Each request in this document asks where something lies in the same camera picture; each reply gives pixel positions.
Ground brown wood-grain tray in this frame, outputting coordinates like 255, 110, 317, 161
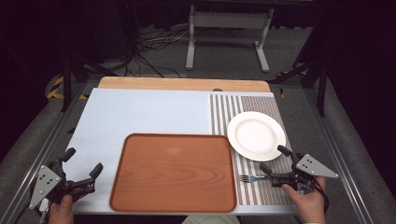
108, 133, 238, 215

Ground aluminium frame rail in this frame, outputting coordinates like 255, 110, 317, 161
0, 81, 88, 224
303, 87, 376, 224

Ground bundle of floor cables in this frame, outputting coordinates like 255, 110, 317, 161
122, 26, 191, 78

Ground black tripod stand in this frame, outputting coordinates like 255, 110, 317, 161
267, 57, 329, 119
59, 50, 120, 114

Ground grey striped placemat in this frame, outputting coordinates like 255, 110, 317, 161
208, 92, 296, 207

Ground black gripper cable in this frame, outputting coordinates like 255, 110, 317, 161
310, 177, 331, 215

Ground pale blue table mat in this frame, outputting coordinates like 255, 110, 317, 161
46, 87, 298, 217

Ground person's left hand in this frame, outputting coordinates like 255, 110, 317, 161
47, 194, 75, 224

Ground silver fork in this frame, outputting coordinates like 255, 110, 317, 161
238, 174, 269, 185

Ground white round plate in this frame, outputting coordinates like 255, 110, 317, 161
226, 110, 287, 162

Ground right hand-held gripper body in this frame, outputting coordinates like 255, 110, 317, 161
270, 153, 340, 191

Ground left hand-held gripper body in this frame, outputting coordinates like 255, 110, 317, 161
29, 158, 92, 210

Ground grey metal stand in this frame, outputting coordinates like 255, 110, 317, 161
185, 4, 276, 74

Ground person's right hand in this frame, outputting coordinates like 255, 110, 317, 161
281, 176, 328, 224

